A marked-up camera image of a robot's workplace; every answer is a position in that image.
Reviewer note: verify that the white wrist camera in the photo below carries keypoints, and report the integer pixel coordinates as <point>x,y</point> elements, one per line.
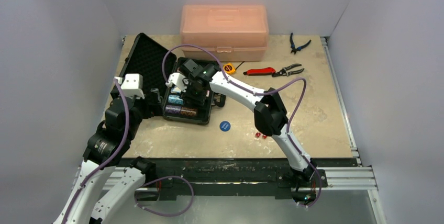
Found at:
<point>131,85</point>
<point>179,80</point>

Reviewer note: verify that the brown black chip stack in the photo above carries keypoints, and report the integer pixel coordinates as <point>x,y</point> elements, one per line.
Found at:
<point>188,112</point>

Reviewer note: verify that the black table front rail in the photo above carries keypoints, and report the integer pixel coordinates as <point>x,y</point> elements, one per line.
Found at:
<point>265,177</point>

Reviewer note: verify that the yellow tape measure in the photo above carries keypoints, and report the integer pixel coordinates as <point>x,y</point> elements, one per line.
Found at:
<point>230,69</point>

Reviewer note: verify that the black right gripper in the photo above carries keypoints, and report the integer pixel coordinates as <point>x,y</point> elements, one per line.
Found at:
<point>193,95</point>

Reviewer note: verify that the blue small blind button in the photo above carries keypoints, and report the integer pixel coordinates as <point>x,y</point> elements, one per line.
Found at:
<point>225,126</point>

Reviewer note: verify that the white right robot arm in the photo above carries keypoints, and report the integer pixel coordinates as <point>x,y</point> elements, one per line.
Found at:
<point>269,112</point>

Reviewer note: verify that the purple chip stack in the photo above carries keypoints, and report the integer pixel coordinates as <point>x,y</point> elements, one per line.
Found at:
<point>173,109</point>

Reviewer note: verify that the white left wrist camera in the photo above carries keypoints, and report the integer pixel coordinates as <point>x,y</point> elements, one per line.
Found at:
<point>131,85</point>

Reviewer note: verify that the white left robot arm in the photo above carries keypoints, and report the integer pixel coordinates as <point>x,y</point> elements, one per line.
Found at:
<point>104,151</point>

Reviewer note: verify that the pink plastic toolbox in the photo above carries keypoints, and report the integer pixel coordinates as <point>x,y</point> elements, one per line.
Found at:
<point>230,32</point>

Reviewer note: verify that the light blue chip stack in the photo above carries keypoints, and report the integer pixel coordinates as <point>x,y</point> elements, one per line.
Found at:
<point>175,99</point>

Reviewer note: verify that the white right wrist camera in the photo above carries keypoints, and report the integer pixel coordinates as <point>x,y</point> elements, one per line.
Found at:
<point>179,80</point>

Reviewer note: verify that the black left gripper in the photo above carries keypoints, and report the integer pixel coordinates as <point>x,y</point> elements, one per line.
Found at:
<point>154,108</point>

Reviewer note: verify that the black poker set case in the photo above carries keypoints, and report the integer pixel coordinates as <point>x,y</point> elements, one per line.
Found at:
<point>145,58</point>

